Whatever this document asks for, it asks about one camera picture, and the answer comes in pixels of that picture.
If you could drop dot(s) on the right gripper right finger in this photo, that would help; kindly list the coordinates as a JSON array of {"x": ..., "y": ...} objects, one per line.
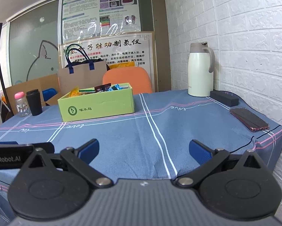
[{"x": 209, "y": 161}]

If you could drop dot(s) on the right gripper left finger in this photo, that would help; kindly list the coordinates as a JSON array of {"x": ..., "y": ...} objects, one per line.
[{"x": 77, "y": 160}]

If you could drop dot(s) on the orange bread clear packet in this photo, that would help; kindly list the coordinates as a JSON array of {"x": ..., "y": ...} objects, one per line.
[{"x": 74, "y": 92}]

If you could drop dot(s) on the green-trim sandwich biscuit packet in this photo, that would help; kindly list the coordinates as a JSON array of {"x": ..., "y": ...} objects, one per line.
[{"x": 87, "y": 91}]

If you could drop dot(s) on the dark red cookie packet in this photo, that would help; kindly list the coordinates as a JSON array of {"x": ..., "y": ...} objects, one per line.
[{"x": 102, "y": 88}]

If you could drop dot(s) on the blue wafer snack packet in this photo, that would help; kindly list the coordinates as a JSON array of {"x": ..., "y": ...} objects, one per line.
[{"x": 115, "y": 87}]

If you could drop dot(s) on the pink-lid clear bottle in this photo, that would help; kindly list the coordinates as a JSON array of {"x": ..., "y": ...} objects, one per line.
[{"x": 21, "y": 104}]

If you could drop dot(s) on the green cardboard box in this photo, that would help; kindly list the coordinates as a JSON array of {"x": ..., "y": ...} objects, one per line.
[{"x": 97, "y": 105}]

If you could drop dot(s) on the red-cased smartphone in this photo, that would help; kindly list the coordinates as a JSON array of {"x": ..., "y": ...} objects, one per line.
[{"x": 249, "y": 119}]

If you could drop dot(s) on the black tumbler cup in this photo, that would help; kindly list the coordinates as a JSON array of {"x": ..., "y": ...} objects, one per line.
[{"x": 34, "y": 101}]

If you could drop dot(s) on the blue chair behind box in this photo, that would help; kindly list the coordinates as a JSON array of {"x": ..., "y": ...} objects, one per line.
[{"x": 49, "y": 93}]

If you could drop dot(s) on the cream thermos jug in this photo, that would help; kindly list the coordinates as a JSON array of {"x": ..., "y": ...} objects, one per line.
[{"x": 200, "y": 69}]

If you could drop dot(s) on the orange chair back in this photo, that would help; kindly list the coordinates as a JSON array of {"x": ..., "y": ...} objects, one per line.
[{"x": 137, "y": 77}]

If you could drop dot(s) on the Chinese text poster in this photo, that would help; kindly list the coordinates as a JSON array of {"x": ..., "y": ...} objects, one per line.
[{"x": 137, "y": 47}]

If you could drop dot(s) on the upper laminated info poster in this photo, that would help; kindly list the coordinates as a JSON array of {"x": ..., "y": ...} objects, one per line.
[{"x": 93, "y": 18}]

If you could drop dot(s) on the brown paper bag blue handles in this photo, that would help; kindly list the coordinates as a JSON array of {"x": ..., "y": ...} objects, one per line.
[{"x": 80, "y": 71}]

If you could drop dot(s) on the black stand frame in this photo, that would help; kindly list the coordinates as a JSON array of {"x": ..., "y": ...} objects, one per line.
[{"x": 5, "y": 108}]

